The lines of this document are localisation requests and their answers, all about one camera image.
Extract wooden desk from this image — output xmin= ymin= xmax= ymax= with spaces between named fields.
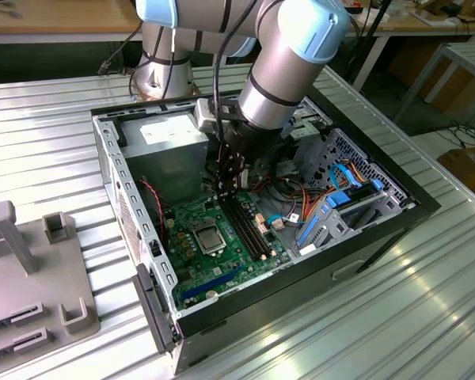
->
xmin=0 ymin=0 xmax=475 ymax=90

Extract green motherboard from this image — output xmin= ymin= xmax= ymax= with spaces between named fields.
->
xmin=164 ymin=192 xmax=295 ymax=312

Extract silver topped CPU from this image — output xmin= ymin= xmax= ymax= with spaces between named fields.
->
xmin=196 ymin=227 xmax=225 ymax=253

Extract black RAM slot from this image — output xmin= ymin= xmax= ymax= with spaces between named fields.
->
xmin=218 ymin=197 xmax=262 ymax=263
xmin=227 ymin=195 xmax=269 ymax=258
xmin=222 ymin=196 xmax=266 ymax=260
xmin=232 ymin=193 xmax=273 ymax=256

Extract red orange wire bundle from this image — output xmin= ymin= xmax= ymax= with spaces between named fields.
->
xmin=245 ymin=173 xmax=274 ymax=193
xmin=299 ymin=158 xmax=368 ymax=230

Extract blue flat data wire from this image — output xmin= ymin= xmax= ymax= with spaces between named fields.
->
xmin=328 ymin=161 xmax=359 ymax=192

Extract cream power connector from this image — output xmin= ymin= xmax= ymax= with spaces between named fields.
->
xmin=254 ymin=213 xmax=270 ymax=237

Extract red black twisted fan wire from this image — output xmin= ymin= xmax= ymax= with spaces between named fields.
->
xmin=138 ymin=178 xmax=166 ymax=241

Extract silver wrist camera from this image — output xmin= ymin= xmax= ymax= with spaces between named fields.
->
xmin=194 ymin=97 xmax=242 ymax=135

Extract black case fan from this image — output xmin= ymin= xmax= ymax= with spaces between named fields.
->
xmin=137 ymin=176 xmax=169 ymax=243

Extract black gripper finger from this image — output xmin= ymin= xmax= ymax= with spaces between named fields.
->
xmin=215 ymin=142 xmax=233 ymax=198
xmin=228 ymin=148 xmax=248 ymax=196

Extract blue plastic bay rail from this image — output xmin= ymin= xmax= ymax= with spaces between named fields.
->
xmin=295 ymin=213 xmax=320 ymax=249

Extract tangled black floor cables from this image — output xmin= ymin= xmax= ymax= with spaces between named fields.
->
xmin=437 ymin=118 xmax=475 ymax=150

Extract hard disk in blue carrier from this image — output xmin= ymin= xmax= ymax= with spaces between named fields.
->
xmin=323 ymin=180 xmax=383 ymax=210

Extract metal CPU socket cover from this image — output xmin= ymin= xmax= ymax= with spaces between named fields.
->
xmin=190 ymin=221 xmax=228 ymax=257

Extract metal disk bay cage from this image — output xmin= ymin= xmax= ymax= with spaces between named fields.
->
xmin=283 ymin=97 xmax=332 ymax=177

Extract grey parts rack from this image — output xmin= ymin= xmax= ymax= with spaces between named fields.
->
xmin=0 ymin=199 xmax=102 ymax=359

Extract open black PC case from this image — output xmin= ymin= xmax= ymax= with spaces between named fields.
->
xmin=89 ymin=89 xmax=441 ymax=375

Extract perforated metal disk cage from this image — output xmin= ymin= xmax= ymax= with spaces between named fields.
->
xmin=289 ymin=127 xmax=416 ymax=257

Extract metal shelf frame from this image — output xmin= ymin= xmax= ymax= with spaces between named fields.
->
xmin=393 ymin=41 xmax=475 ymax=124

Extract black stand pole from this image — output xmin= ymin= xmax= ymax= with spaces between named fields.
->
xmin=346 ymin=0 xmax=395 ymax=82

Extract blue expansion slot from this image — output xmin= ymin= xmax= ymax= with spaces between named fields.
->
xmin=180 ymin=264 xmax=244 ymax=301

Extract brown cardboard box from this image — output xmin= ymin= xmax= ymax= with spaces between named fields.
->
xmin=436 ymin=145 xmax=475 ymax=201

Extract CPU socket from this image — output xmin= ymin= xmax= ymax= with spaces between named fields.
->
xmin=188 ymin=219 xmax=229 ymax=258

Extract brown cardboard boxes stack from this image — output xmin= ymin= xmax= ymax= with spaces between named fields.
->
xmin=387 ymin=39 xmax=475 ymax=114

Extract grey power supply unit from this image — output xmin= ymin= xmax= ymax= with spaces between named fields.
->
xmin=117 ymin=110 xmax=211 ymax=207

